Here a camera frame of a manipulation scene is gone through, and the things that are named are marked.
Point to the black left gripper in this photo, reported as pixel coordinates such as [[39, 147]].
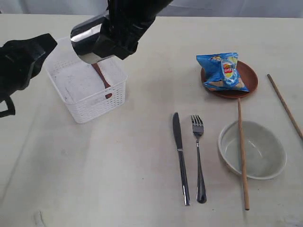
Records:
[[22, 60]]

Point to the silver table knife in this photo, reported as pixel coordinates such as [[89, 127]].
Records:
[[179, 144]]

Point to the brown wooden spoon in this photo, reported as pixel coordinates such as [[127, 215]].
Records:
[[99, 72]]

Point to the blue chip bag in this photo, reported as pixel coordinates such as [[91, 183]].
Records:
[[221, 72]]

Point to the shiny steel cup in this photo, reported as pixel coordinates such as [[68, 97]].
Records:
[[84, 39]]

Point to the brown wooden chopstick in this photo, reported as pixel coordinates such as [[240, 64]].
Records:
[[293, 121], [243, 160]]

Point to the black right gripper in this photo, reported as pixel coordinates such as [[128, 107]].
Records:
[[127, 22]]

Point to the brown round plate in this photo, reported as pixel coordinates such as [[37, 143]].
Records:
[[248, 77]]

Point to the silver fork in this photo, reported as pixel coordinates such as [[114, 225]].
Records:
[[198, 131]]

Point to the white perforated plastic basket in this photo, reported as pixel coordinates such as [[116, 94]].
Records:
[[80, 87]]

